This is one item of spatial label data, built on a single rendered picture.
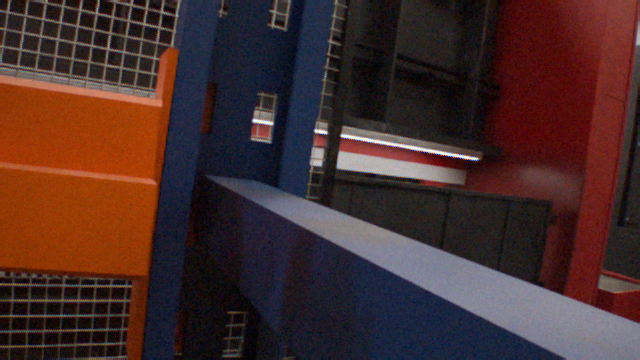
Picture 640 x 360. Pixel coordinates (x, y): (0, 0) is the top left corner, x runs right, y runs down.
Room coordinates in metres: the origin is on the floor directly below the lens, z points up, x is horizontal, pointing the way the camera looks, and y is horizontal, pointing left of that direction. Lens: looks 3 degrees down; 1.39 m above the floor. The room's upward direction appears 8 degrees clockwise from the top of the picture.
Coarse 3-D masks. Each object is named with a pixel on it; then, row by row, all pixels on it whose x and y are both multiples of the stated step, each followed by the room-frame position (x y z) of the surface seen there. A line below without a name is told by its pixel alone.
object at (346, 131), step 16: (48, 80) 1.20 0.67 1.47; (64, 80) 1.22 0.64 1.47; (80, 80) 1.24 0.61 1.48; (144, 96) 1.33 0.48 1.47; (256, 112) 1.50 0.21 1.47; (320, 128) 1.62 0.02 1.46; (352, 128) 1.68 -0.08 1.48; (400, 144) 1.80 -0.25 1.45; (416, 144) 1.84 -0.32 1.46; (432, 144) 1.88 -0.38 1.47
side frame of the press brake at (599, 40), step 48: (528, 0) 2.11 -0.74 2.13; (576, 0) 1.92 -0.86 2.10; (624, 0) 1.88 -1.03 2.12; (528, 48) 2.08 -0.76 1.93; (576, 48) 1.90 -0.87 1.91; (624, 48) 1.90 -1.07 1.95; (528, 96) 2.06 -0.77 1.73; (576, 96) 1.88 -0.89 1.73; (624, 96) 1.92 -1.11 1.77; (528, 144) 2.03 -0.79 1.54; (576, 144) 1.85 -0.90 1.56; (528, 192) 2.00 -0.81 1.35; (576, 192) 1.83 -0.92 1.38; (576, 240) 1.82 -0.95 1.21; (576, 288) 1.86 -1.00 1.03
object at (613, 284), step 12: (600, 276) 2.50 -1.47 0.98; (612, 276) 2.51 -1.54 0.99; (600, 288) 2.18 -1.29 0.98; (612, 288) 2.21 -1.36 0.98; (624, 288) 2.24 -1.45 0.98; (636, 288) 2.28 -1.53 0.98; (600, 300) 2.07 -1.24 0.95; (612, 300) 2.03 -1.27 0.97; (624, 300) 2.08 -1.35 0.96; (636, 300) 2.14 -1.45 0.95; (612, 312) 2.03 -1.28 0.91; (624, 312) 2.09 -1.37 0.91; (636, 312) 2.16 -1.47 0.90
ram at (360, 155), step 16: (256, 128) 1.73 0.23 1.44; (320, 144) 1.87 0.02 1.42; (352, 144) 1.94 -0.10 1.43; (368, 144) 1.98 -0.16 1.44; (384, 144) 2.02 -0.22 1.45; (320, 160) 1.87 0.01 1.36; (352, 160) 1.95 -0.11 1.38; (368, 160) 1.99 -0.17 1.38; (384, 160) 2.03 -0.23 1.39; (400, 160) 2.07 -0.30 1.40; (416, 160) 2.12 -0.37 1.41; (432, 160) 2.16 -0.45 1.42; (448, 160) 2.21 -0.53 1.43; (464, 160) 2.27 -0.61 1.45; (400, 176) 2.08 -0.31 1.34; (416, 176) 2.12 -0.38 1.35; (432, 176) 2.17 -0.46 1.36; (448, 176) 2.22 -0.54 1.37; (464, 176) 2.28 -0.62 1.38
